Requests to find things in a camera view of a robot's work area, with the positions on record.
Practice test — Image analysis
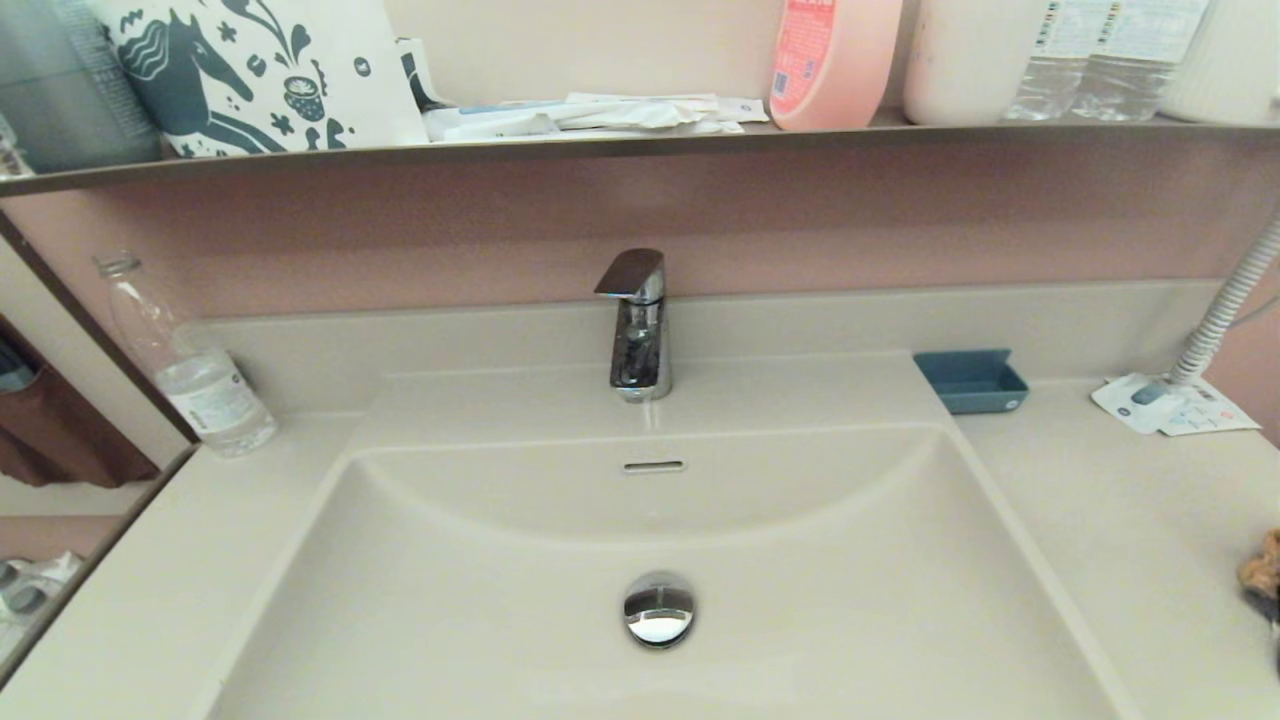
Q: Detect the chrome faucet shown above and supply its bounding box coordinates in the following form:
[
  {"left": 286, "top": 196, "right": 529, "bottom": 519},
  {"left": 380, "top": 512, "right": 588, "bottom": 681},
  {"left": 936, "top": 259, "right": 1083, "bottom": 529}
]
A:
[{"left": 594, "top": 248, "right": 673, "bottom": 403}]

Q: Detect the orange microfibre cloth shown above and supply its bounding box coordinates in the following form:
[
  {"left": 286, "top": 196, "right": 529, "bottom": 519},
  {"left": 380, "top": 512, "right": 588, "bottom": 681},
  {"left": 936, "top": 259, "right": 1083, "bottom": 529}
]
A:
[{"left": 1237, "top": 530, "right": 1280, "bottom": 621}]

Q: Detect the white ceramic sink basin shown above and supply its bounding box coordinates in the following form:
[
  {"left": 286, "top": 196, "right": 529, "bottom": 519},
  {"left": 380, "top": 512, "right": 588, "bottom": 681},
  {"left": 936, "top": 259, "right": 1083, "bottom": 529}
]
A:
[{"left": 205, "top": 355, "right": 1141, "bottom": 720}]

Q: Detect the white crumpled wrapper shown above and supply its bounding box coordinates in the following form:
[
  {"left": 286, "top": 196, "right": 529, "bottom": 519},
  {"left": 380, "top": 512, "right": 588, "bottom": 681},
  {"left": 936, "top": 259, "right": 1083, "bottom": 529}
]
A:
[{"left": 555, "top": 92, "right": 771, "bottom": 137}]

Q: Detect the chrome drain stopper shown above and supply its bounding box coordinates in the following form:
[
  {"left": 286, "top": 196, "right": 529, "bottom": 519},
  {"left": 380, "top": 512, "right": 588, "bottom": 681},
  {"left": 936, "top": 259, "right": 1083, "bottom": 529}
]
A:
[{"left": 622, "top": 571, "right": 697, "bottom": 649}]

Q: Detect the white toothbrush packet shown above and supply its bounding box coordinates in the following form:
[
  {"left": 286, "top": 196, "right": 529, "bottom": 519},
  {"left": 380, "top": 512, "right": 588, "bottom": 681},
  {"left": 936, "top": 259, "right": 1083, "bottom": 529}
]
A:
[{"left": 422, "top": 98, "right": 573, "bottom": 143}]

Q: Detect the blue soap dish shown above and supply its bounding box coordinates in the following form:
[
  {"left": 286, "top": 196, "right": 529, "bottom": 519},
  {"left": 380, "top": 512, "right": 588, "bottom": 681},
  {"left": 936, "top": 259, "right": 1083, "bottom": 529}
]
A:
[{"left": 912, "top": 349, "right": 1030, "bottom": 415}]

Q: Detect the pink lotion bottle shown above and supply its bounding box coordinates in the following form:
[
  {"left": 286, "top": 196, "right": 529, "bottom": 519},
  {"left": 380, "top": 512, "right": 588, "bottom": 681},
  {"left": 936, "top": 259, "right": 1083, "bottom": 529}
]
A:
[{"left": 768, "top": 0, "right": 903, "bottom": 132}]

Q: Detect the black white sachet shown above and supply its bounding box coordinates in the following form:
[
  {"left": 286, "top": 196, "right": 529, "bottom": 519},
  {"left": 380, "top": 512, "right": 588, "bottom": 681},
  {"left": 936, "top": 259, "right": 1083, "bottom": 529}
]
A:
[{"left": 397, "top": 37, "right": 453, "bottom": 113}]

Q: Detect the clear plastic water bottle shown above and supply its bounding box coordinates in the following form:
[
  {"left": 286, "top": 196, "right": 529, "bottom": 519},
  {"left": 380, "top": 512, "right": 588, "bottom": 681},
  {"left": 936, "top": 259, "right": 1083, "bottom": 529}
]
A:
[{"left": 93, "top": 252, "right": 279, "bottom": 459}]

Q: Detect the white smooth jar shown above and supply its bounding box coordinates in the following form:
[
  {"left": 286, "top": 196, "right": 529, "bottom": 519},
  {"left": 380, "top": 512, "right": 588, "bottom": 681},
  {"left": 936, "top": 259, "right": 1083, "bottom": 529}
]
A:
[{"left": 903, "top": 0, "right": 1046, "bottom": 127}]

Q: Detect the white horse print bag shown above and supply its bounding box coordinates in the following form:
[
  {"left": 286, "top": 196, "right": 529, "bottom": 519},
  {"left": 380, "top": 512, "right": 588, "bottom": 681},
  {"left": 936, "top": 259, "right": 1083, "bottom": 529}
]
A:
[{"left": 85, "top": 0, "right": 431, "bottom": 159}]

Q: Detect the white printed paper packet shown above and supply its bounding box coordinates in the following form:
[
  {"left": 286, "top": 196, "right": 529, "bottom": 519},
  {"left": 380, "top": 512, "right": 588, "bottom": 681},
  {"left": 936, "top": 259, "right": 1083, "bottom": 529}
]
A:
[{"left": 1090, "top": 373, "right": 1263, "bottom": 437}]

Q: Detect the brown hanging towel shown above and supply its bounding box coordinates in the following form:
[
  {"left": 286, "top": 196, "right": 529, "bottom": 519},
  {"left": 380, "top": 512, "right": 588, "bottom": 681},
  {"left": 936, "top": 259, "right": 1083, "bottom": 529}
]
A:
[{"left": 0, "top": 340, "right": 161, "bottom": 489}]

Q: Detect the white grey bundle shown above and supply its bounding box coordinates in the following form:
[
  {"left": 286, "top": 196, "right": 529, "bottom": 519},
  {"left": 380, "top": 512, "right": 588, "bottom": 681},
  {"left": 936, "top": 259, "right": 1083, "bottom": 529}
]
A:
[{"left": 0, "top": 550, "right": 86, "bottom": 661}]

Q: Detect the white ribbed container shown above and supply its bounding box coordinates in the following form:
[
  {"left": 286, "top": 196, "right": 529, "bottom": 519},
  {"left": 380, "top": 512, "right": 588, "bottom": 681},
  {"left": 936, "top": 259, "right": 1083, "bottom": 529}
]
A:
[{"left": 1160, "top": 0, "right": 1280, "bottom": 126}]

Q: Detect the brown wall shelf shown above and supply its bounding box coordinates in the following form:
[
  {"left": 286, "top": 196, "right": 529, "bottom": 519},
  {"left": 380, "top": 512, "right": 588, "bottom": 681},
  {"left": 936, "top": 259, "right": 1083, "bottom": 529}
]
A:
[{"left": 0, "top": 110, "right": 1280, "bottom": 198}]

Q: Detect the white corrugated hose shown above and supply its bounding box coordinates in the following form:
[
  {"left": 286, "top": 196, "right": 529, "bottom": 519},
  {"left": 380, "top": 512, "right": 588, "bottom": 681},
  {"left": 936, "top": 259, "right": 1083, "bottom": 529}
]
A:
[{"left": 1168, "top": 210, "right": 1280, "bottom": 386}]

